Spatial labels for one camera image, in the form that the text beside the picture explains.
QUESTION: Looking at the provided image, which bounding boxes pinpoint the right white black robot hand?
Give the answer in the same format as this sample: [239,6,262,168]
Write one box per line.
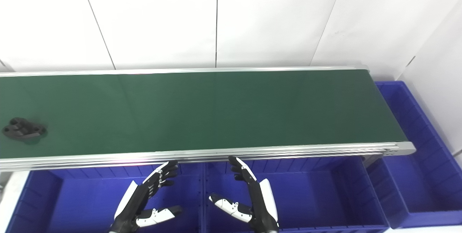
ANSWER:
[209,156,280,233]

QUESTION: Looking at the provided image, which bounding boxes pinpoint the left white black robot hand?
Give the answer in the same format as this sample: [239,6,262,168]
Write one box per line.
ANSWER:
[108,160,183,233]

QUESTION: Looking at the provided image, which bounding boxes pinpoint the black flanged machine part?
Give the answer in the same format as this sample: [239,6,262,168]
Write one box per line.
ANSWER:
[2,117,48,141]

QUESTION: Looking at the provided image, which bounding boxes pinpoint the green conveyor belt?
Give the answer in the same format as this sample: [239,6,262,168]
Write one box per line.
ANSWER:
[0,65,416,173]
[0,69,409,160]

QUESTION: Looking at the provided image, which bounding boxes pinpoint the blue plastic bin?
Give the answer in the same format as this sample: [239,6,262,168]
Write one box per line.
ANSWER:
[366,81,462,229]
[5,162,205,233]
[203,157,391,233]

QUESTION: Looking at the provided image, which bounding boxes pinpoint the aluminium conveyor leg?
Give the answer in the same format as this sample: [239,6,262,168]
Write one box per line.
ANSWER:
[362,154,384,169]

